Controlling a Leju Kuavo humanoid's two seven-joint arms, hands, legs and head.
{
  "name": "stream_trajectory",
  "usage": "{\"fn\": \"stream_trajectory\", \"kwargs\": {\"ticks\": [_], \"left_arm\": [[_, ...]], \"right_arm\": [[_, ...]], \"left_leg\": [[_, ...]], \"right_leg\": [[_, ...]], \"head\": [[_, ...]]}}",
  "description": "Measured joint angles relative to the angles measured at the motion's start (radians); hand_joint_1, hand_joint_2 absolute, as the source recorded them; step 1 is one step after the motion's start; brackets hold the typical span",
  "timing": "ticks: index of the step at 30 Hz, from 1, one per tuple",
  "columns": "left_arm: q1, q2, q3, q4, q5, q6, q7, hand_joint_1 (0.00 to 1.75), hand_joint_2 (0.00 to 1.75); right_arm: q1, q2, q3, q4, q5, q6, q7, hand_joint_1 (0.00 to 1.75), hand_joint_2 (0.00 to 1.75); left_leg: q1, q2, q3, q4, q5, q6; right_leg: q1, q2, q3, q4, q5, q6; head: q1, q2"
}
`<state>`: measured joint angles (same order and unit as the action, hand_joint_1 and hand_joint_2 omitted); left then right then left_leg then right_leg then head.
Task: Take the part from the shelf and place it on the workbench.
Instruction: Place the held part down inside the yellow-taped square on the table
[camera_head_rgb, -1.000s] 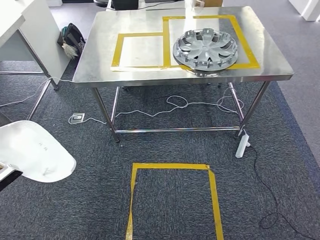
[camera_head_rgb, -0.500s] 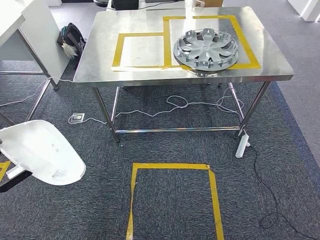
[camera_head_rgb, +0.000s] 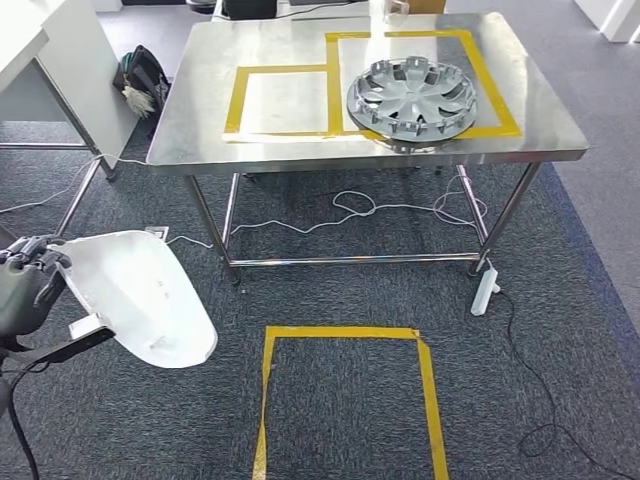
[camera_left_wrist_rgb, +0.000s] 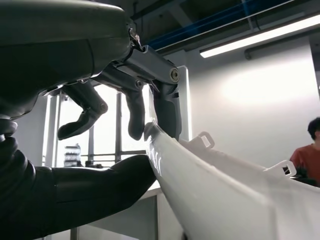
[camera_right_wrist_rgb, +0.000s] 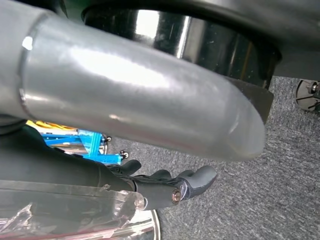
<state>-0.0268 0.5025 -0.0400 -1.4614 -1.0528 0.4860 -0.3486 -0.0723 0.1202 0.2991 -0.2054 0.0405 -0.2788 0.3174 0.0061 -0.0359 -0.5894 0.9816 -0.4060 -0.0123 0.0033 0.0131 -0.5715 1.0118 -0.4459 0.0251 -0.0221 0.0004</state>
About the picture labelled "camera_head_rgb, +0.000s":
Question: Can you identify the steel workbench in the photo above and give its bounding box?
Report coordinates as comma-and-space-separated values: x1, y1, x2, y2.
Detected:
145, 9, 591, 287

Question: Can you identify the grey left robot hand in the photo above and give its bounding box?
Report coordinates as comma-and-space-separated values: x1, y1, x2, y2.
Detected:
0, 235, 73, 339

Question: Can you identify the white back table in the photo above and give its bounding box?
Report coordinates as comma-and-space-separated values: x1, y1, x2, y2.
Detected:
211, 0, 451, 22

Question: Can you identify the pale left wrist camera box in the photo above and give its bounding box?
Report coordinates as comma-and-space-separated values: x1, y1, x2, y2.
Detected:
67, 312, 107, 342

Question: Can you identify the black bag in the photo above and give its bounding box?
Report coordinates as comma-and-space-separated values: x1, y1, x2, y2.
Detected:
111, 43, 172, 138

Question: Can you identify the large yellow tabletop tape square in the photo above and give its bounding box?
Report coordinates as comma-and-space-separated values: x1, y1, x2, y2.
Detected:
325, 28, 524, 142

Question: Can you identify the white low platform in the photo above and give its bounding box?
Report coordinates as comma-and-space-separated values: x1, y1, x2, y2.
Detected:
573, 0, 640, 45

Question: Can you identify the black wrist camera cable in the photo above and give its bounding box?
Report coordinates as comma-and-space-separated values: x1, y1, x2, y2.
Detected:
0, 360, 42, 480

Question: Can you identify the white floor cable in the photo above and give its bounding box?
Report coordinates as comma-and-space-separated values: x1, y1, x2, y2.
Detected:
165, 172, 490, 253
0, 152, 149, 217

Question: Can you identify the white furry bag pendant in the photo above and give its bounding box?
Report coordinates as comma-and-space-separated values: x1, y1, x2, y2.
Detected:
121, 82, 158, 122

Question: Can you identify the white plastic panel part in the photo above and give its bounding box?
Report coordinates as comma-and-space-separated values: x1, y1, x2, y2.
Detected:
48, 229, 220, 371

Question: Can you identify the white desk with steel legs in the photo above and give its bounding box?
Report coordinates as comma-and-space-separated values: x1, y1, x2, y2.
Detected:
0, 0, 147, 238

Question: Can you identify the grey plastic wheel hubcap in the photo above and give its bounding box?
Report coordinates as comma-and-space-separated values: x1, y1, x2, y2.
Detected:
346, 55, 479, 146

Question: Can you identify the black floor cable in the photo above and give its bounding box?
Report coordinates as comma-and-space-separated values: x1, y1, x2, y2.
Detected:
494, 290, 640, 480

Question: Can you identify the clear plastic wrapper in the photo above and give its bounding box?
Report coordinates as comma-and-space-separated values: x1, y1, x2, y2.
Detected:
381, 0, 413, 26

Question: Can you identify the yellow floor tape square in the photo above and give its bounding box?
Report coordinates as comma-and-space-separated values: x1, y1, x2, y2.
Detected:
251, 323, 451, 480

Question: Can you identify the small yellow tabletop tape square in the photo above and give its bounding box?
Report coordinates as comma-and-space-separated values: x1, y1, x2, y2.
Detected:
223, 62, 346, 144

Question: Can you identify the white power strip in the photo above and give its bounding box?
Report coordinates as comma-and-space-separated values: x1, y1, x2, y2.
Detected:
469, 263, 502, 319

